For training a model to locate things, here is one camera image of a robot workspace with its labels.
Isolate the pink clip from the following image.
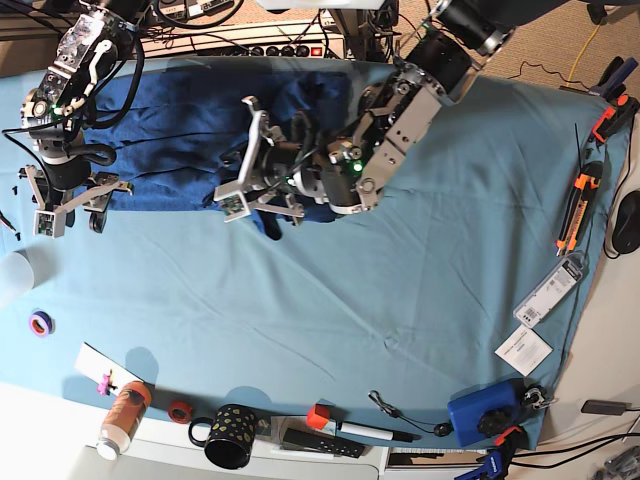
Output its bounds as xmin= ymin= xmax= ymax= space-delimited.
xmin=96 ymin=371 xmax=118 ymax=396

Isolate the black power strip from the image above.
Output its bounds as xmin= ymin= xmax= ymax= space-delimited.
xmin=196 ymin=43 xmax=326 ymax=58

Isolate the white paper leaflet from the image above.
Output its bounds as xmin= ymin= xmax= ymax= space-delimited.
xmin=495 ymin=325 xmax=552 ymax=376

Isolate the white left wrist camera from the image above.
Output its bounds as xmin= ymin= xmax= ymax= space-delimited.
xmin=214 ymin=184 xmax=251 ymax=223

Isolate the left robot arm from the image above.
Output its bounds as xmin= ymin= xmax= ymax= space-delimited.
xmin=213 ymin=0 xmax=560 ymax=225

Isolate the orange bottle white cap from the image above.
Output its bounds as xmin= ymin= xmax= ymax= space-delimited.
xmin=96 ymin=381 xmax=152 ymax=461

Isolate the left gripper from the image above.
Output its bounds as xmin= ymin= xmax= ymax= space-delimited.
xmin=221 ymin=96 xmax=327 ymax=241

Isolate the blue box with knob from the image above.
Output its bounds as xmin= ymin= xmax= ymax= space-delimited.
xmin=447 ymin=379 xmax=525 ymax=447

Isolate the translucent plastic cup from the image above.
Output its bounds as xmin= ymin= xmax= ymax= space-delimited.
xmin=0 ymin=252 xmax=35 ymax=309

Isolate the orange tape roll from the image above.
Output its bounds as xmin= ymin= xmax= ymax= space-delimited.
xmin=167 ymin=400 xmax=194 ymax=424

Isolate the clear plastic blister pack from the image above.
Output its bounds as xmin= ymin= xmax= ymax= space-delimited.
xmin=513 ymin=251 xmax=588 ymax=329

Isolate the blue t-shirt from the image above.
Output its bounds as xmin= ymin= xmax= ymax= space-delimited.
xmin=84 ymin=68 xmax=353 ymax=212

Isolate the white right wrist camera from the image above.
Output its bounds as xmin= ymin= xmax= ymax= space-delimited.
xmin=33 ymin=209 xmax=67 ymax=238

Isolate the black computer mouse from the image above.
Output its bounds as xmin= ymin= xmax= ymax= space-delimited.
xmin=611 ymin=190 xmax=640 ymax=255

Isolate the orange black clamp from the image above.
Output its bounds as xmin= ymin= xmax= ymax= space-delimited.
xmin=590 ymin=94 xmax=639 ymax=146

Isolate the black adapter right edge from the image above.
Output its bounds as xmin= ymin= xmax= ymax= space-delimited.
xmin=581 ymin=399 xmax=630 ymax=416

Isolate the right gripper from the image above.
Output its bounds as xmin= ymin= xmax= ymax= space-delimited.
xmin=18 ymin=165 xmax=134 ymax=234

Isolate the blue clamp bottom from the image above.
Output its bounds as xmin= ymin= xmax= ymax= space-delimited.
xmin=455 ymin=426 xmax=528 ymax=480

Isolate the black yellow-dotted mug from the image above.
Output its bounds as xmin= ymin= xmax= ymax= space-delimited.
xmin=188 ymin=404 xmax=258 ymax=470

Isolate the black lanyard with clip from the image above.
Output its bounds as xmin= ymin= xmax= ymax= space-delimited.
xmin=368 ymin=389 xmax=454 ymax=440

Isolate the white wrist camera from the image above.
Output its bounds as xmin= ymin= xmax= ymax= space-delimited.
xmin=214 ymin=184 xmax=251 ymax=223
xmin=33 ymin=209 xmax=67 ymax=238

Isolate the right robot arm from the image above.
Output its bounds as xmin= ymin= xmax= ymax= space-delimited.
xmin=2 ymin=1 xmax=220 ymax=238

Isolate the orange black utility knife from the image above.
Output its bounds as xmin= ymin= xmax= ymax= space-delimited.
xmin=556 ymin=161 xmax=604 ymax=257

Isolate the teal table cloth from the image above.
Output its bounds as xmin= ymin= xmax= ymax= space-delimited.
xmin=1 ymin=77 xmax=606 ymax=425

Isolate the black marker pen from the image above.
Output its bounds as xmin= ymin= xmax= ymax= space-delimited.
xmin=336 ymin=422 xmax=420 ymax=443

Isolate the black dotted remote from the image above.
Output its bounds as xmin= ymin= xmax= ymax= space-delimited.
xmin=282 ymin=428 xmax=366 ymax=459

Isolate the blue black clamp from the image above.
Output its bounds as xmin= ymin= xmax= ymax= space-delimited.
xmin=589 ymin=56 xmax=639 ymax=98

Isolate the orange cube block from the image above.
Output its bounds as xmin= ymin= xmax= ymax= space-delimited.
xmin=306 ymin=404 xmax=331 ymax=431

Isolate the purple tape roll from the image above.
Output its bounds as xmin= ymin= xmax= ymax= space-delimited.
xmin=29 ymin=311 xmax=54 ymax=337

